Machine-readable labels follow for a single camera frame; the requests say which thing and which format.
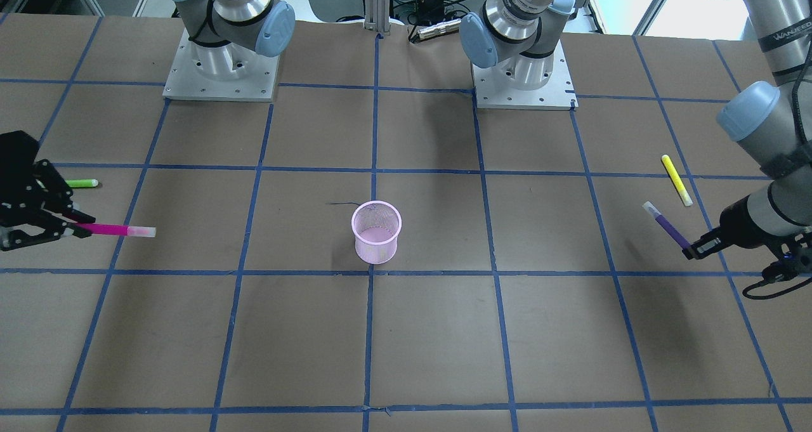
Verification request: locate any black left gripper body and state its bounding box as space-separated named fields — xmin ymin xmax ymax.
xmin=718 ymin=194 xmax=806 ymax=249

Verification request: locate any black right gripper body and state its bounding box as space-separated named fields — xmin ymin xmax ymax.
xmin=1 ymin=131 xmax=73 ymax=252

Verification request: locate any purple pen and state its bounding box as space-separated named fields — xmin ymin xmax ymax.
xmin=642 ymin=201 xmax=691 ymax=250

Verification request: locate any pink pen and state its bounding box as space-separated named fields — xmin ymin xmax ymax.
xmin=75 ymin=222 xmax=157 ymax=238

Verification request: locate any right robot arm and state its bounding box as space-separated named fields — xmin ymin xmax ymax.
xmin=1 ymin=0 xmax=296 ymax=252

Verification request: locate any pink mesh cup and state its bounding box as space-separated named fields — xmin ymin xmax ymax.
xmin=351 ymin=200 xmax=403 ymax=265

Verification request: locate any green pen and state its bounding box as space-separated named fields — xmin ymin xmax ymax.
xmin=65 ymin=180 xmax=100 ymax=189

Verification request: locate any yellow pen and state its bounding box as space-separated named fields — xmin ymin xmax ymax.
xmin=660 ymin=154 xmax=693 ymax=207

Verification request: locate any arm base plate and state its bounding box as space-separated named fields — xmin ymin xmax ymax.
xmin=471 ymin=41 xmax=579 ymax=110
xmin=162 ymin=30 xmax=280 ymax=103

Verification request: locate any aluminium frame post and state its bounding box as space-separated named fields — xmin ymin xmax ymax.
xmin=362 ymin=0 xmax=392 ymax=38

